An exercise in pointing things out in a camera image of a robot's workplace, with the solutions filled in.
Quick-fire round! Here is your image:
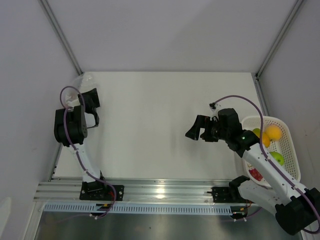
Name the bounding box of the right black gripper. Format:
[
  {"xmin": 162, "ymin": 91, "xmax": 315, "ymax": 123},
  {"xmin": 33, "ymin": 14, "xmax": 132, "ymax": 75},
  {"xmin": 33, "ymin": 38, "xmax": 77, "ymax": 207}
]
[{"xmin": 185, "ymin": 115, "xmax": 229, "ymax": 143}]

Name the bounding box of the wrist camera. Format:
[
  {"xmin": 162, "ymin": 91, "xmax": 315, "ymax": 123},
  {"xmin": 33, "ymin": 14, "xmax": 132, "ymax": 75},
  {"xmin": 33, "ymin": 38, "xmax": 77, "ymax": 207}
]
[
  {"xmin": 65, "ymin": 94, "xmax": 81, "ymax": 108},
  {"xmin": 209, "ymin": 102, "xmax": 222, "ymax": 117}
]

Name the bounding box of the right corner frame post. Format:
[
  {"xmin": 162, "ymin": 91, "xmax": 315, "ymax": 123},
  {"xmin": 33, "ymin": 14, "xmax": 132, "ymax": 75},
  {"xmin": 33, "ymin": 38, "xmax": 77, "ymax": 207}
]
[{"xmin": 255, "ymin": 0, "xmax": 307, "ymax": 81}]

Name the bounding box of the yellow green mango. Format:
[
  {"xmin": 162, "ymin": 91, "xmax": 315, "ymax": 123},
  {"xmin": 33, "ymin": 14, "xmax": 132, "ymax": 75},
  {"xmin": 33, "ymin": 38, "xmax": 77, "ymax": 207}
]
[{"xmin": 252, "ymin": 128, "xmax": 271, "ymax": 148}]

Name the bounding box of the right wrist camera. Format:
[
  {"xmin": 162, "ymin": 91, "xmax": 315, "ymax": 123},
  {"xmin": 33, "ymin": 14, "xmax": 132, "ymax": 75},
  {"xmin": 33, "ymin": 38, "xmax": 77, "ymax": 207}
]
[{"xmin": 209, "ymin": 102, "xmax": 222, "ymax": 117}]

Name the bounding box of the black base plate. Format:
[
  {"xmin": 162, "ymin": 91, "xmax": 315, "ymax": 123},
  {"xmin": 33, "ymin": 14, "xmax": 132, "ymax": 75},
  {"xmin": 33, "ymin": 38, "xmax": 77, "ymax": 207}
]
[
  {"xmin": 79, "ymin": 181, "xmax": 115, "ymax": 201},
  {"xmin": 207, "ymin": 186, "xmax": 249, "ymax": 204}
]

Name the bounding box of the left corner frame post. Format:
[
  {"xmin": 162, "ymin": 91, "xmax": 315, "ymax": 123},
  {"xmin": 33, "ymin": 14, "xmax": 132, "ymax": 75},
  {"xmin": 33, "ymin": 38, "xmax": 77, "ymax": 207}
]
[{"xmin": 38, "ymin": 0, "xmax": 84, "ymax": 76}]

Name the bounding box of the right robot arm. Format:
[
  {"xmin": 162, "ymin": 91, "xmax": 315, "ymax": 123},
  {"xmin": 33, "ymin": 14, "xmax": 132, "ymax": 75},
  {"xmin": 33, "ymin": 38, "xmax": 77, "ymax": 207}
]
[{"xmin": 185, "ymin": 108, "xmax": 320, "ymax": 235}]

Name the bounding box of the white perforated plastic basket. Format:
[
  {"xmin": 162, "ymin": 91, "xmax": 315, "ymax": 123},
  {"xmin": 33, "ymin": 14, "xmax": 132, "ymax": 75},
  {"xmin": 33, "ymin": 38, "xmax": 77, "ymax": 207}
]
[{"xmin": 242, "ymin": 116, "xmax": 301, "ymax": 189}]

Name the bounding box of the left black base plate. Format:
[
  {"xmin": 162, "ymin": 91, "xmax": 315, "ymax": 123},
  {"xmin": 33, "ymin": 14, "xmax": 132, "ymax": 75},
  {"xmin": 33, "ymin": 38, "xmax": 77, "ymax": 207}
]
[{"xmin": 79, "ymin": 181, "xmax": 115, "ymax": 201}]

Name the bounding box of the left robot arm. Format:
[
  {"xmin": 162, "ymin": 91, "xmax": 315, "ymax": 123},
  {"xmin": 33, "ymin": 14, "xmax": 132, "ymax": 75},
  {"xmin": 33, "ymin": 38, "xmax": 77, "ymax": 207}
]
[{"xmin": 53, "ymin": 86, "xmax": 109, "ymax": 200}]

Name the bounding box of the green apple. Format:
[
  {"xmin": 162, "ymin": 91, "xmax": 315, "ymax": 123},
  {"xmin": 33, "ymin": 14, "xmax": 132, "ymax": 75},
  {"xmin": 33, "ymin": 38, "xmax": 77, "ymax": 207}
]
[{"xmin": 269, "ymin": 151, "xmax": 285, "ymax": 166}]

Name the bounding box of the aluminium mounting rail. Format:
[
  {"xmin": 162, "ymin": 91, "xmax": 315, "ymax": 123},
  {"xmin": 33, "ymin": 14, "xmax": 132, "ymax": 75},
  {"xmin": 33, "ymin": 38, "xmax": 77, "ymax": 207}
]
[{"xmin": 33, "ymin": 177, "xmax": 230, "ymax": 205}]

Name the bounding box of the red grape bunch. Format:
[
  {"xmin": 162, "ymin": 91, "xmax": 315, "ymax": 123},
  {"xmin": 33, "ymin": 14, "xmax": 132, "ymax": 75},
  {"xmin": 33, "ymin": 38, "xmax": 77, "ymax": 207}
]
[{"xmin": 249, "ymin": 168, "xmax": 263, "ymax": 182}]

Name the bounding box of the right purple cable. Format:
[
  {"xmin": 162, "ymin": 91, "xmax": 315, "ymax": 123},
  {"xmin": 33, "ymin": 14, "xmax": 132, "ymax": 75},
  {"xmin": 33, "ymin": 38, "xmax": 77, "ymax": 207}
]
[{"xmin": 209, "ymin": 94, "xmax": 320, "ymax": 235}]

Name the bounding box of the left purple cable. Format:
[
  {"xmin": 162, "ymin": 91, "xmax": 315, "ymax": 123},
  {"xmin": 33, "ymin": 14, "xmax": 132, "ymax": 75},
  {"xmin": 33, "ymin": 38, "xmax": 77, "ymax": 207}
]
[{"xmin": 59, "ymin": 86, "xmax": 118, "ymax": 221}]

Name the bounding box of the corner frame post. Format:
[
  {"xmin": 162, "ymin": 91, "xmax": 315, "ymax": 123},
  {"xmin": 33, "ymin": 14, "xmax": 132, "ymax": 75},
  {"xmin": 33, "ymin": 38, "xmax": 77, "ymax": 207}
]
[
  {"xmin": 38, "ymin": 0, "xmax": 84, "ymax": 76},
  {"xmin": 255, "ymin": 0, "xmax": 307, "ymax": 81}
]

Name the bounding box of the purple cable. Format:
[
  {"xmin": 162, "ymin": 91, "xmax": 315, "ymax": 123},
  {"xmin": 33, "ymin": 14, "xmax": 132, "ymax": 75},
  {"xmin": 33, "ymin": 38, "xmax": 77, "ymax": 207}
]
[
  {"xmin": 209, "ymin": 94, "xmax": 320, "ymax": 235},
  {"xmin": 59, "ymin": 86, "xmax": 118, "ymax": 221}
]

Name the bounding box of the white slotted cable duct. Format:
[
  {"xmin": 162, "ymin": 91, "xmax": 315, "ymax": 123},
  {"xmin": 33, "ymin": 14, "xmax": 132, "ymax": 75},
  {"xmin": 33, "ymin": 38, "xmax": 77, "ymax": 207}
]
[{"xmin": 43, "ymin": 202, "xmax": 233, "ymax": 216}]

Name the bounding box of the orange fruit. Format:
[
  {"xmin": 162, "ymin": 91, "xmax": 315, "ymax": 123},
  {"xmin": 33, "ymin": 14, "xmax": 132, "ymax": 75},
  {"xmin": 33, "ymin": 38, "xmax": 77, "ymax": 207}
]
[{"xmin": 265, "ymin": 124, "xmax": 283, "ymax": 141}]

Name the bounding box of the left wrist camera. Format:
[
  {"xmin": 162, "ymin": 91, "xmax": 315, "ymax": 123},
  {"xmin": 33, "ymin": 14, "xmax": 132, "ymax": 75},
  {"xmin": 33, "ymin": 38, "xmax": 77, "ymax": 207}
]
[{"xmin": 65, "ymin": 94, "xmax": 81, "ymax": 108}]

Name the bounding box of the clear zip top bag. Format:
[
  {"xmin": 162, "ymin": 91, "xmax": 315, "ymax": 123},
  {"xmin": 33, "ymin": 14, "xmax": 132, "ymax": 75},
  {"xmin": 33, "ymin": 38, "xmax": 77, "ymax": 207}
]
[{"xmin": 60, "ymin": 72, "xmax": 98, "ymax": 107}]

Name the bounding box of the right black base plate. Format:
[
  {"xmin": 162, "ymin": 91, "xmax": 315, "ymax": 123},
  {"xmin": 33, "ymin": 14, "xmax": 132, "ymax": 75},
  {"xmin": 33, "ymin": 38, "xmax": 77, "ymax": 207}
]
[{"xmin": 207, "ymin": 186, "xmax": 249, "ymax": 204}]

